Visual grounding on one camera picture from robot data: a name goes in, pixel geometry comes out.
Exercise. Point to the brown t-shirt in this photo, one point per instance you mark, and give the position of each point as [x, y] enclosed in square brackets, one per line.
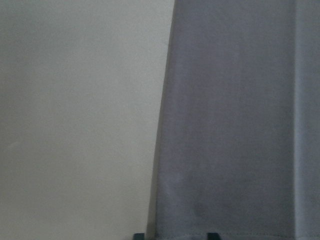
[239, 147]

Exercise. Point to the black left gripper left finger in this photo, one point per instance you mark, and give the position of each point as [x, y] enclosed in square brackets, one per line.
[138, 236]

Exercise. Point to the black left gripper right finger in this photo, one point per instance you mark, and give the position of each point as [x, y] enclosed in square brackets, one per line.
[212, 236]

